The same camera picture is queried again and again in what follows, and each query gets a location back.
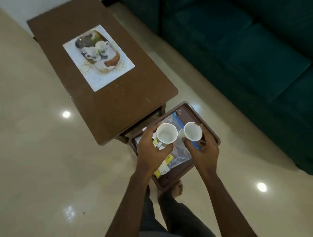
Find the person's left hand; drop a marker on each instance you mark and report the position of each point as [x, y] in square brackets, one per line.
[146, 153]

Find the person's right hand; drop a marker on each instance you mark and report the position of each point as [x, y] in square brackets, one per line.
[206, 158]

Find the brown plastic tray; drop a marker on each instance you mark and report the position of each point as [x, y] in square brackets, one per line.
[210, 136]

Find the clear zip bag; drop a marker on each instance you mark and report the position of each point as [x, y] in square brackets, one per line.
[181, 153]

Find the white printed cup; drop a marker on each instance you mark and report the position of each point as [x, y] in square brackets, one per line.
[100, 45]
[91, 52]
[193, 131]
[166, 134]

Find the white gold placemat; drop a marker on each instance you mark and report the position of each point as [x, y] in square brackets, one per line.
[97, 80]

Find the person's right forearm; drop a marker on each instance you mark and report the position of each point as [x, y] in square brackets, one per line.
[225, 207]

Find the person's left forearm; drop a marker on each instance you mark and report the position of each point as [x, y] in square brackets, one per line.
[132, 207]

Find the person's right foot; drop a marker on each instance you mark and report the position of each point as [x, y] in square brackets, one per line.
[174, 190]

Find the person's dark trousers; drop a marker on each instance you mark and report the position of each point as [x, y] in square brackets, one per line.
[178, 214]

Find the brown wooden table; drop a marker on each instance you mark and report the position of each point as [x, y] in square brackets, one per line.
[122, 102]

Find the oval leaf-print platter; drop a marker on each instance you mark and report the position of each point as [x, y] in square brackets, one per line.
[112, 61]

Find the green fabric sofa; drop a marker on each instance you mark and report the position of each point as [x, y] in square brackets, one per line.
[244, 48]

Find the green fabric armchair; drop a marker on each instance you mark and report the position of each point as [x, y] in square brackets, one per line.
[141, 14]

